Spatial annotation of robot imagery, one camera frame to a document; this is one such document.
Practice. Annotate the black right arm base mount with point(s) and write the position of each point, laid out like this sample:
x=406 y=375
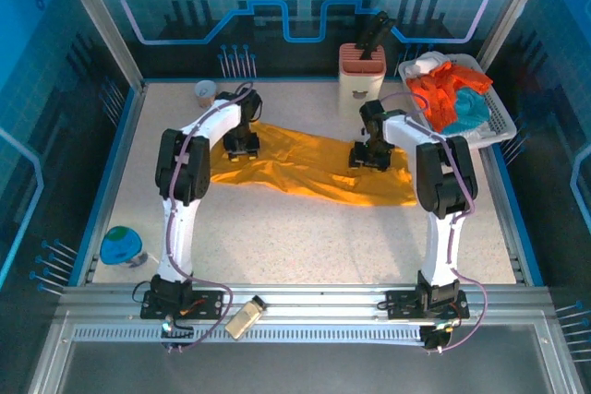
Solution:
x=401 y=305

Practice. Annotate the yellow t-shirt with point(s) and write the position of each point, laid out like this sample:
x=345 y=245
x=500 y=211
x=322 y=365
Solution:
x=318 y=168

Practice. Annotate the teal t-shirt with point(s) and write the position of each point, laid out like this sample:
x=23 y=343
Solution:
x=471 y=110

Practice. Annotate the blue and green lidded container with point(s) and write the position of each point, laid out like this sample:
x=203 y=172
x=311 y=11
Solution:
x=119 y=246

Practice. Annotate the clear spice bottle black cap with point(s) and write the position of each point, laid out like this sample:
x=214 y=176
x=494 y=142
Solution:
x=244 y=318

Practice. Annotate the white plastic laundry basket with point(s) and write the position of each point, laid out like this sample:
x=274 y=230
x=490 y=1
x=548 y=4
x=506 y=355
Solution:
x=501 y=112

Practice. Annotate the white t-shirt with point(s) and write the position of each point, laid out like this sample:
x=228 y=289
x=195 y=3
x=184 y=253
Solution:
x=427 y=65

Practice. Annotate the orange t-shirt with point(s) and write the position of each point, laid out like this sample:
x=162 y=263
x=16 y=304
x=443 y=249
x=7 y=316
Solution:
x=438 y=94

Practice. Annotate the aluminium frame post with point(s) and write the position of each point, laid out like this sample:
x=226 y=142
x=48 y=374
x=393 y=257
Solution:
x=99 y=20
x=512 y=11

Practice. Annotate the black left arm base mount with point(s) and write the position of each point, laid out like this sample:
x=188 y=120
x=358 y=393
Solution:
x=208 y=305

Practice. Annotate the aluminium frame rail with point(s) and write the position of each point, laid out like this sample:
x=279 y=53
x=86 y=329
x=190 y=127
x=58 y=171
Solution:
x=323 y=304

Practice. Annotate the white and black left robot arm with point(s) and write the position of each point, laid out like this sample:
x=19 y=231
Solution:
x=177 y=228

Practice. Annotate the paper cup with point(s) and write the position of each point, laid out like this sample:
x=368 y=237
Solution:
x=205 y=91

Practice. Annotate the white knife block pink top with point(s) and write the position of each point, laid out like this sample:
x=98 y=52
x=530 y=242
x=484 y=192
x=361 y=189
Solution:
x=353 y=85

